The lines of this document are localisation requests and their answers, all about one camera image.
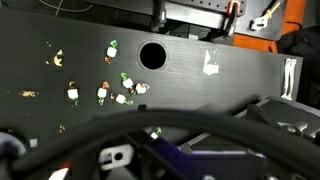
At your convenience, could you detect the wrapped candy right cluster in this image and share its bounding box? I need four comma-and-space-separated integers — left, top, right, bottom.
135, 83, 150, 94

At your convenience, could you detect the white plastic utensil packet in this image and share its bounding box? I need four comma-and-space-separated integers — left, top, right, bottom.
281, 58, 297, 100

